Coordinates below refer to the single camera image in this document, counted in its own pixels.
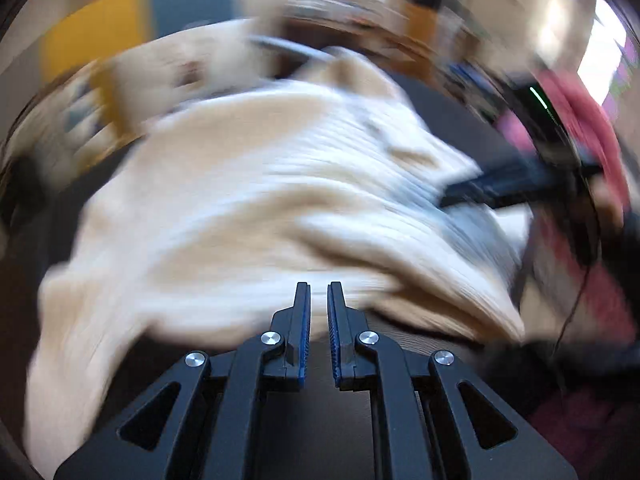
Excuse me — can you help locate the thin black cable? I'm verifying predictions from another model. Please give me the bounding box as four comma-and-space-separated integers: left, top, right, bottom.
552, 260, 602, 392

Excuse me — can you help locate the pink bed blanket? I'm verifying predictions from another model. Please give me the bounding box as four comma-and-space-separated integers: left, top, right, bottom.
492, 67, 640, 346

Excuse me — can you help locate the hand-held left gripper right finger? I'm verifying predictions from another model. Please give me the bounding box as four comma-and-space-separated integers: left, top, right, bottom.
327, 281, 576, 480

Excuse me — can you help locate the grey yellow blue sofa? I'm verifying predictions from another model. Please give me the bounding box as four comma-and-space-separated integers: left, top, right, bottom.
0, 0, 281, 161

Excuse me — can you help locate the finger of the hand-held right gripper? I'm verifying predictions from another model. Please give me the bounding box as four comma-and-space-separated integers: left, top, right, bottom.
439, 156, 567, 210

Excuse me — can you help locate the dark grey cloth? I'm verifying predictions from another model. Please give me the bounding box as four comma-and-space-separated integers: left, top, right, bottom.
479, 335, 640, 397

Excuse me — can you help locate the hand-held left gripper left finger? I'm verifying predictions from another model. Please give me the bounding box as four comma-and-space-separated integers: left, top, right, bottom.
54, 282, 312, 480

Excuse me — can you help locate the white knit sweater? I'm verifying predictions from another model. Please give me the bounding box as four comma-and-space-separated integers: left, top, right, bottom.
25, 47, 531, 461

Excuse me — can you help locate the maroon fleece clothing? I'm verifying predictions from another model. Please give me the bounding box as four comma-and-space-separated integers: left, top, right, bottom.
529, 385, 640, 467

